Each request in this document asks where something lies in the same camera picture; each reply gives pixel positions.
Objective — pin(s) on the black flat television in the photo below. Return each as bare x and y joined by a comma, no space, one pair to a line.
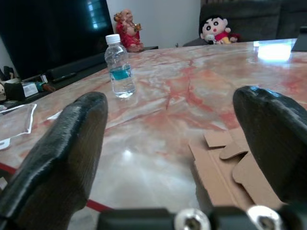
48,31

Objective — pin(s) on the black TV console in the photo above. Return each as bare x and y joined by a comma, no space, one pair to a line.
81,77

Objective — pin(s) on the small black box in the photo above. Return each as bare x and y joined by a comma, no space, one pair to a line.
14,92

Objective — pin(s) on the black soundbar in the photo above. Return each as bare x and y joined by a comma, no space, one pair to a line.
79,65

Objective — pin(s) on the grey fabric sofa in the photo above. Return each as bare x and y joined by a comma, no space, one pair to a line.
254,16

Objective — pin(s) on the white blue small box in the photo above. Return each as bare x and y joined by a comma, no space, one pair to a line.
30,89

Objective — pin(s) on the red laughing Buddha statue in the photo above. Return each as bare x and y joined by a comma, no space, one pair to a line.
129,36

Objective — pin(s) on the small round head figurine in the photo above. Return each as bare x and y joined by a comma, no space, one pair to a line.
1,91

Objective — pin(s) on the black remote control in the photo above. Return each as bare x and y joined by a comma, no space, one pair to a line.
63,77

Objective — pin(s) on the flat brown cardboard box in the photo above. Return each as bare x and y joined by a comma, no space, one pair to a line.
216,172

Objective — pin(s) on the clear plastic packaging tray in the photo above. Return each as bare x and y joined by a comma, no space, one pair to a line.
14,122

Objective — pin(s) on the clear water bottle blue label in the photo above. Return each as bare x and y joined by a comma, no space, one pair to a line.
120,72

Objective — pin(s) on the black stand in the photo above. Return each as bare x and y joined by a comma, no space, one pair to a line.
299,40

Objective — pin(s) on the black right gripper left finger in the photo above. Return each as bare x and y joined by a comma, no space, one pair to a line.
55,167

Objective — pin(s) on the cartoon boy plush doll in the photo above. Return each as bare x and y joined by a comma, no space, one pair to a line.
213,27

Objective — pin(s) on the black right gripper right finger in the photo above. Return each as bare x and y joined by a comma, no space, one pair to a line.
275,143

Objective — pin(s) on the marble top folding table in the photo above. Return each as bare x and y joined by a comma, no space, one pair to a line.
168,119

